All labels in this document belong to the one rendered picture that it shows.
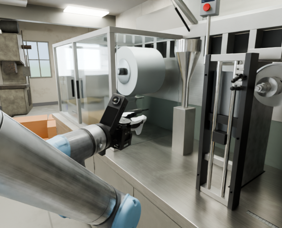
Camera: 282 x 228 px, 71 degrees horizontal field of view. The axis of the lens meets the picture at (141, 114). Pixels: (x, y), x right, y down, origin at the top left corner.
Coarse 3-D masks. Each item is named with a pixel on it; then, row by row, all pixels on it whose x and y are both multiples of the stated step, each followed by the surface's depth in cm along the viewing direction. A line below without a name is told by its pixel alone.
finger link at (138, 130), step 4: (140, 116) 66; (144, 116) 67; (132, 120) 61; (136, 120) 62; (144, 120) 65; (132, 128) 62; (136, 128) 64; (140, 128) 66; (136, 132) 65; (140, 132) 66
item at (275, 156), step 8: (192, 104) 137; (200, 112) 133; (200, 120) 134; (272, 120) 98; (272, 128) 99; (280, 128) 96; (272, 136) 99; (280, 136) 96; (216, 144) 126; (232, 144) 117; (272, 144) 100; (280, 144) 97; (272, 152) 100; (280, 152) 98; (272, 160) 101; (280, 160) 98; (280, 168) 98
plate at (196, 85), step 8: (200, 64) 127; (200, 72) 128; (192, 80) 134; (200, 80) 129; (192, 88) 135; (200, 88) 129; (192, 96) 136; (200, 96) 130; (200, 104) 131; (280, 112) 95; (280, 120) 95
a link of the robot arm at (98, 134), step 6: (90, 126) 50; (96, 126) 51; (90, 132) 48; (96, 132) 49; (102, 132) 50; (96, 138) 48; (102, 138) 50; (96, 144) 48; (102, 144) 50; (96, 150) 49; (102, 150) 52
